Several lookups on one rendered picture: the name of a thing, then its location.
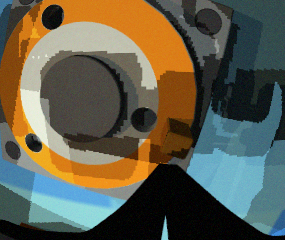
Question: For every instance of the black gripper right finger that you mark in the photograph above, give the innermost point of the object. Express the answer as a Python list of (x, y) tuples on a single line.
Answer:
[(193, 214)]

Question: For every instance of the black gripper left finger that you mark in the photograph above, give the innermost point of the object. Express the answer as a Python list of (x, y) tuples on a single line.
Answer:
[(140, 218)]

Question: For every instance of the orange round plate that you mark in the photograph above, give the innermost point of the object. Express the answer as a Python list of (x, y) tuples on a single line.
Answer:
[(155, 69)]

